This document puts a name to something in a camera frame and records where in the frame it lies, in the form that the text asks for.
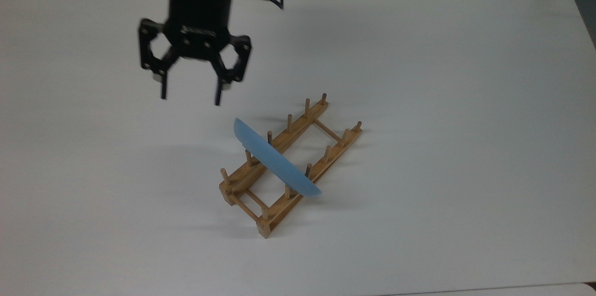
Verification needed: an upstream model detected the wooden plate rack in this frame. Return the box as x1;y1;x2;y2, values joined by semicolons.
219;93;363;239

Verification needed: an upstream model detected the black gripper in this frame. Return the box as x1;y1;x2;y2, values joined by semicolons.
138;0;252;106

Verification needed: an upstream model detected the blue round plate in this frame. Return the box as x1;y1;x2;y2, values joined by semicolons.
233;118;323;197

